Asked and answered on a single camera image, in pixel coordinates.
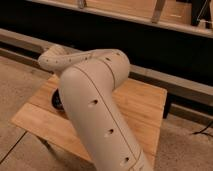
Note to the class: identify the black ceramic bowl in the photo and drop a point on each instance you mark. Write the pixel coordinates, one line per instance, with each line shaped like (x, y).
(56, 102)

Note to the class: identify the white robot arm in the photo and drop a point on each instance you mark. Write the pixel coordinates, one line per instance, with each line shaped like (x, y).
(86, 82)

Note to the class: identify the wooden table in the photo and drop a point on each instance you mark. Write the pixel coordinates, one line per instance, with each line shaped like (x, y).
(141, 104)

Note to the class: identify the long wooden shelf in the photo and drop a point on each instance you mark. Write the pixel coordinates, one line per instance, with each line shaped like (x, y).
(168, 14)

